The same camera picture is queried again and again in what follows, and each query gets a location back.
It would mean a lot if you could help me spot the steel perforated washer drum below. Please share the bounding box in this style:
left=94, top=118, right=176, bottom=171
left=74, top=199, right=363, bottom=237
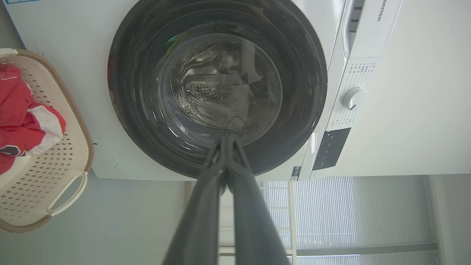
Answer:
left=180, top=47, right=273, bottom=130

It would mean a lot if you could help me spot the red and white garment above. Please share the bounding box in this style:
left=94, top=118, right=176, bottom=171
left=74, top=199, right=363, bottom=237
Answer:
left=0, top=65, right=67, bottom=175

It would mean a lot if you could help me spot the round white filter cover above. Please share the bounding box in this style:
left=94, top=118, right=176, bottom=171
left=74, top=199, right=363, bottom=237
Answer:
left=93, top=143, right=119, bottom=169

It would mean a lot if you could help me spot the cream perforated laundry basket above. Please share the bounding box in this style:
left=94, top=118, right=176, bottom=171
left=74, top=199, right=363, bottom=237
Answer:
left=0, top=48, right=94, bottom=233

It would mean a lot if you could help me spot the white detergent drawer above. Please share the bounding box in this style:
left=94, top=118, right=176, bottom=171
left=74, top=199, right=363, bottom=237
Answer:
left=341, top=0, right=403, bottom=59

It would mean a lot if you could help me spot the wide white window blind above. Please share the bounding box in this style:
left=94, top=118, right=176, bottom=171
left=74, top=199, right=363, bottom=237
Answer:
left=293, top=176, right=438, bottom=265

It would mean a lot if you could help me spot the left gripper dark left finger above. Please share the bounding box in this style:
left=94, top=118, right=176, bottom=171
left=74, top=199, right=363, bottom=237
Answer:
left=162, top=134, right=228, bottom=265

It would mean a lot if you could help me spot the black touch control panel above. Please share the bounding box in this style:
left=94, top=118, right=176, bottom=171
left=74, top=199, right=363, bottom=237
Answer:
left=312, top=127, right=351, bottom=171

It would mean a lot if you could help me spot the white front-load washing machine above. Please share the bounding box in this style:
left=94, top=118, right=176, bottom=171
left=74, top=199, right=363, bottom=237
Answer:
left=3, top=0, right=403, bottom=181

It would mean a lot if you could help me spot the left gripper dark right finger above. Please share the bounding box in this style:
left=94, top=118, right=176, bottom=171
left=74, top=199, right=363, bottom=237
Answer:
left=225, top=134, right=291, bottom=265

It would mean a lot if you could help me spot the black round glass washer door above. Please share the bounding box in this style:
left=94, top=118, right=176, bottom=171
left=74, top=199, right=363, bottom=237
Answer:
left=107, top=0, right=328, bottom=179

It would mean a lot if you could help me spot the narrow white window blind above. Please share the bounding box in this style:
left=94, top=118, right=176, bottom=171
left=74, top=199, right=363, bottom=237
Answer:
left=220, top=180, right=293, bottom=265

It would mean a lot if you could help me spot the white round control knob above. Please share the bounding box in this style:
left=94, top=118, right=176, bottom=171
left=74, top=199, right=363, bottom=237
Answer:
left=341, top=87, right=368, bottom=110

